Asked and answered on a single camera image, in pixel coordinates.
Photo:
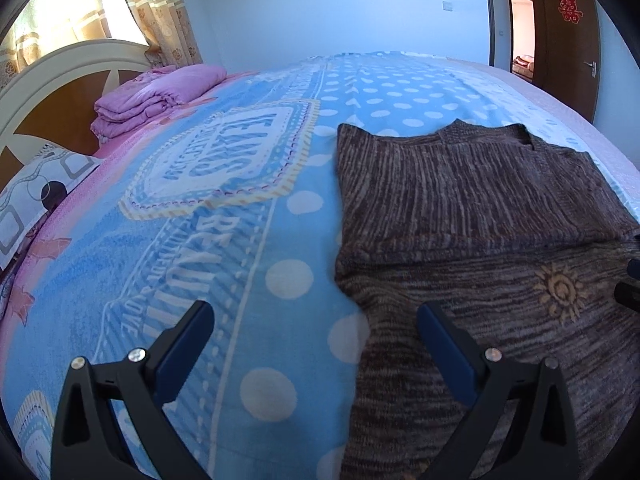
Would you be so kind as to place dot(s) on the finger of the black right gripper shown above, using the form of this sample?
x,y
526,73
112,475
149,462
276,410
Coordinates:
x,y
627,292

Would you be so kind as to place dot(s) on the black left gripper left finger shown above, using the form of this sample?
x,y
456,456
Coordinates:
x,y
87,440

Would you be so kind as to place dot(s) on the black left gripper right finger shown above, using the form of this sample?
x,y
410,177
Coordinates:
x,y
541,441

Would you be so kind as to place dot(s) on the brown knitted sweater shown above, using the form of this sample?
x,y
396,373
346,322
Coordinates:
x,y
520,242

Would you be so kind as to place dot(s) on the brown wooden door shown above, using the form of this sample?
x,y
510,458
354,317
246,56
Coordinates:
x,y
561,50

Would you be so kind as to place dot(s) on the patterned white grey pillow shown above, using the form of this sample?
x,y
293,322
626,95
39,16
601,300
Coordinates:
x,y
27,198

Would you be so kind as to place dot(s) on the blue pink patterned bedsheet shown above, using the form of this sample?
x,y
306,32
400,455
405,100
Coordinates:
x,y
234,200

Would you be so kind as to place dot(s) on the red paper door decoration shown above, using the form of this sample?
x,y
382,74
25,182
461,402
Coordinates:
x,y
569,11

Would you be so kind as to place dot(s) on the folded pink blanket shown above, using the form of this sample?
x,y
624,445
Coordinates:
x,y
136,102

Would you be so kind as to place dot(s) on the cream wooden headboard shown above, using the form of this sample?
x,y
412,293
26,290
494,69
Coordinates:
x,y
53,99

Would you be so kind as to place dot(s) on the yellow patterned curtain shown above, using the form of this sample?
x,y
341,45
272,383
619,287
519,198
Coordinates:
x,y
45,26

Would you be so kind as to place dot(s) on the silver door handle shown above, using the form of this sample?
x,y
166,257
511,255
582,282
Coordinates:
x,y
593,67

